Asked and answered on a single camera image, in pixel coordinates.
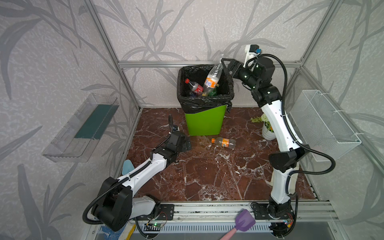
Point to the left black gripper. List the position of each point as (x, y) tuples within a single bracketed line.
[(182, 142)]

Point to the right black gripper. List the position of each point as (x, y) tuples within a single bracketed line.
[(234, 67)]

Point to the orange fanta label bottle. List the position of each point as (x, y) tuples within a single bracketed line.
[(213, 78)]

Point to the coca cola bottle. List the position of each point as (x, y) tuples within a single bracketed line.
[(196, 88)]

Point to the green sprite bottle yellow cap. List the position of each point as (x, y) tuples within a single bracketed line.
[(213, 93)]

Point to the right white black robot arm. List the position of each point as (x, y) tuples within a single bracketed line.
[(292, 150)]

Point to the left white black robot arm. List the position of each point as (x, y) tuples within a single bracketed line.
[(116, 202)]

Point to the green plastic trash bin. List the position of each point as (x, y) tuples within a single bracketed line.
[(206, 123)]

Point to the black bin liner bag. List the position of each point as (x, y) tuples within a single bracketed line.
[(197, 104)]

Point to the orange label bottle near bin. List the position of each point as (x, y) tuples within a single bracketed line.
[(225, 143)]

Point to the teal plastic spatula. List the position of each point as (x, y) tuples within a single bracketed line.
[(127, 167)]

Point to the white pot artificial flowers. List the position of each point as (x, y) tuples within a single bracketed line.
[(267, 130)]

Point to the green circuit board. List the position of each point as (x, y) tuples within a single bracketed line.
[(156, 226)]

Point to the purple plastic scoop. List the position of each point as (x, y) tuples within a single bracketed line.
[(244, 221)]

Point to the beige cloth glove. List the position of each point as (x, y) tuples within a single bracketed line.
[(294, 177)]

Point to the blue white work glove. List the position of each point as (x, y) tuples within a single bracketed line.
[(109, 234)]

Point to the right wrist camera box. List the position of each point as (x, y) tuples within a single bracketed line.
[(252, 54)]

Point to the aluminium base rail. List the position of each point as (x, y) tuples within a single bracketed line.
[(219, 217)]

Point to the white wire mesh basket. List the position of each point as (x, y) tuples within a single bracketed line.
[(321, 126)]

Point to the clear acrylic wall shelf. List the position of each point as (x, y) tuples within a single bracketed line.
[(80, 136)]

